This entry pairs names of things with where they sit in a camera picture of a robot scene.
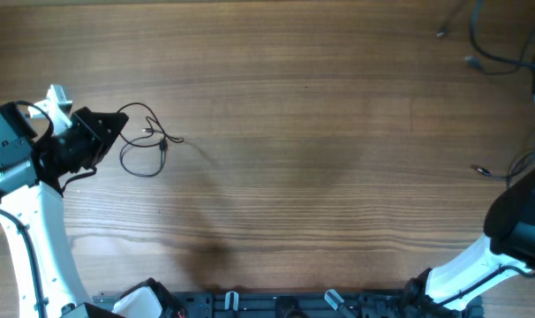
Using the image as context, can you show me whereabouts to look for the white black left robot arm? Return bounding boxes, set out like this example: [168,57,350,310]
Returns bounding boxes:
[0,101,129,317]

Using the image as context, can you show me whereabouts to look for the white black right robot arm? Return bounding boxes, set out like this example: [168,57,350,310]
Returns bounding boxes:
[402,65,535,315]

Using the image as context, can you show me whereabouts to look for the black left camera cable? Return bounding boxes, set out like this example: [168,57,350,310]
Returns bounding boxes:
[0,100,56,318]

